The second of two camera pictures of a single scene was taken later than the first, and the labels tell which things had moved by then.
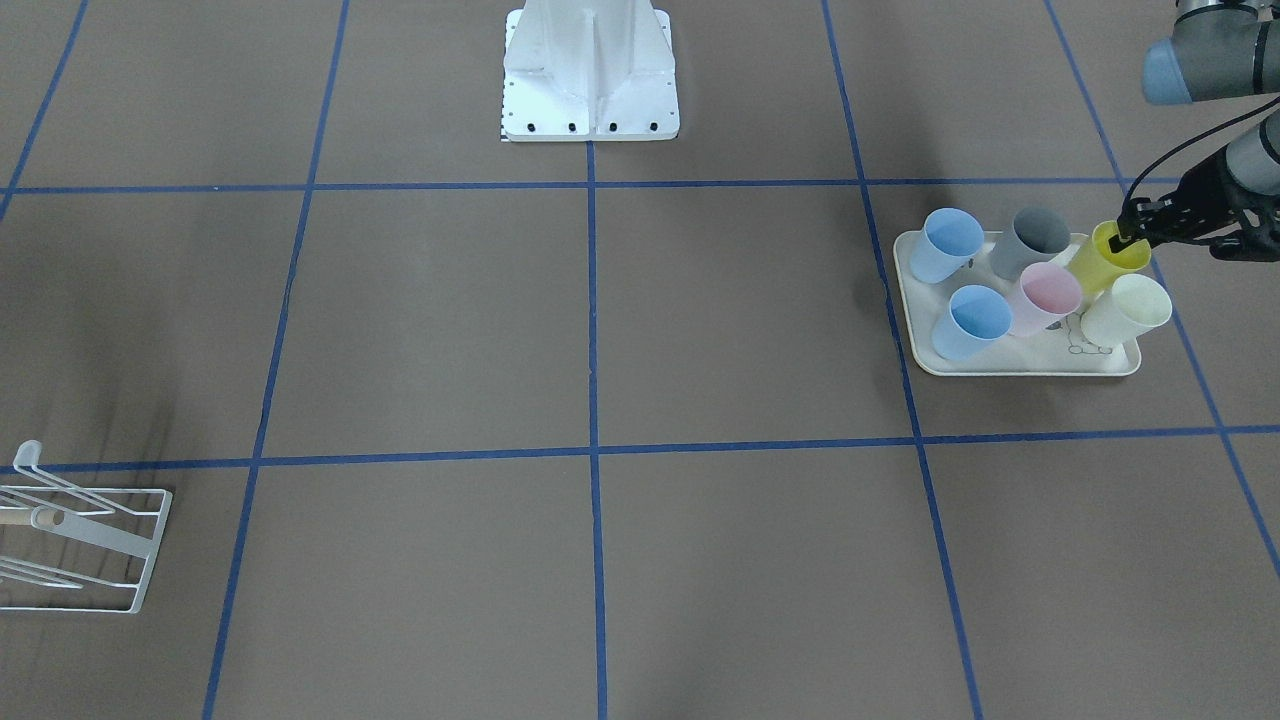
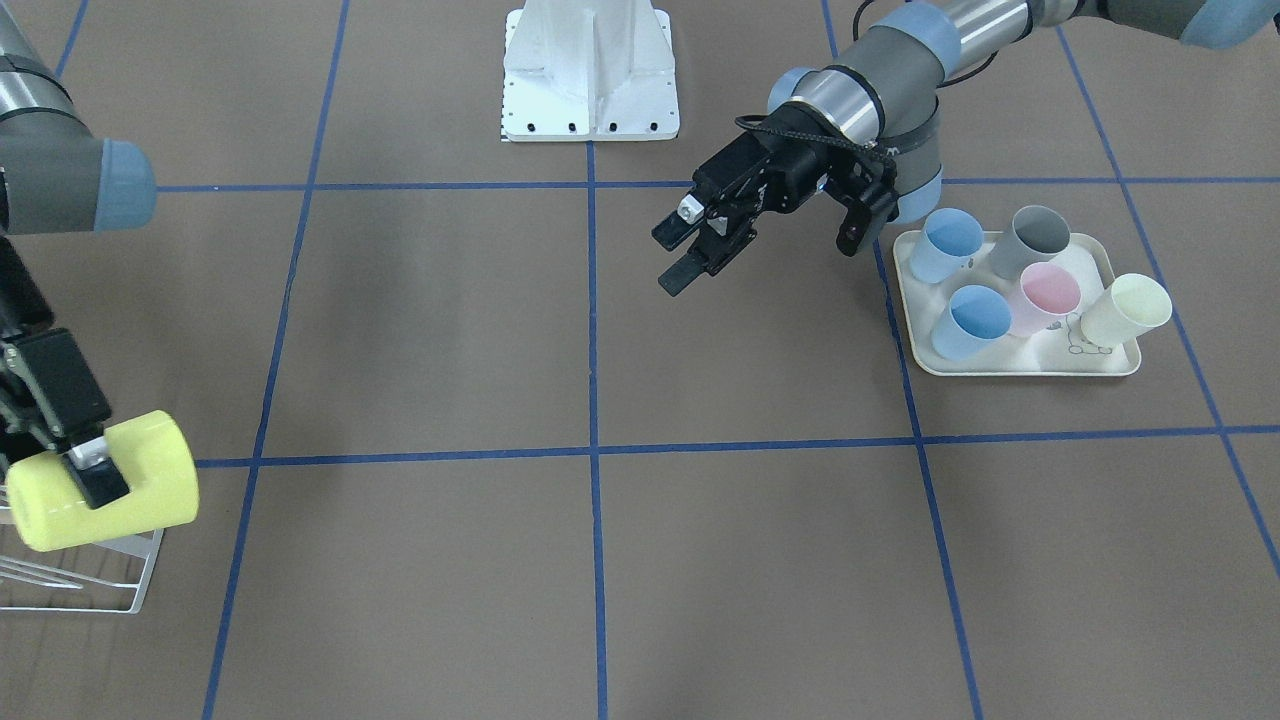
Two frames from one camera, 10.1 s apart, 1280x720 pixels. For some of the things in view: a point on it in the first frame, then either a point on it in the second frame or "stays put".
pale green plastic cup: (1135, 304) stays put
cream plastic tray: (979, 323) stays put
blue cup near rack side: (951, 236) stays put
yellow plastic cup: (1096, 267) to (156, 462)
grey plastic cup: (1037, 235) stays put
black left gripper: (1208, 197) to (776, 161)
